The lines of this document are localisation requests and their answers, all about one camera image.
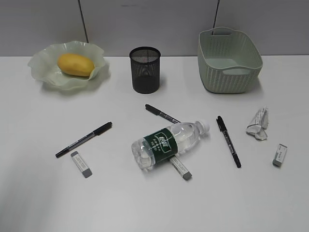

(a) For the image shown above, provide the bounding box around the yellow mango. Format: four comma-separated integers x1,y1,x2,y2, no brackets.
57,53,95,77

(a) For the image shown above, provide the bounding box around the black mesh pen holder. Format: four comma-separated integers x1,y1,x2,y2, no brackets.
129,46,161,94

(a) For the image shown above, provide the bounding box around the clear water bottle green label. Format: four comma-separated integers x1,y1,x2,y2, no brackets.
131,120,210,170

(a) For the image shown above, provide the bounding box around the waste paper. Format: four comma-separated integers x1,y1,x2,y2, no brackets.
246,106,268,141

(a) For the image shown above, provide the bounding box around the grey white eraser left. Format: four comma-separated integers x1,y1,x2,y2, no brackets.
70,151,92,178

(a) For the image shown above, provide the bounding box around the grey white eraser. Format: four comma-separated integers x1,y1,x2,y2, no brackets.
169,157,192,181
272,144,288,167
70,151,92,178

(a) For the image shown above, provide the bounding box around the pale green wavy plate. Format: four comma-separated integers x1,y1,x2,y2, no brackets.
28,41,110,91

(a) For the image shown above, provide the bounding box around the grey white eraser middle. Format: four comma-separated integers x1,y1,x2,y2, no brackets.
169,157,192,181

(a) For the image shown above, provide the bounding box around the black marker pen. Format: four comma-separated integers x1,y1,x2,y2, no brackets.
145,104,180,124
55,122,112,159
216,116,241,168

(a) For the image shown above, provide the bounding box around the grey white eraser right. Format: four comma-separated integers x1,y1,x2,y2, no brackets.
272,144,288,167

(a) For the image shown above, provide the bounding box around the pale green plastic basket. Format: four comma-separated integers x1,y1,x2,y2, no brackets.
197,27,263,94

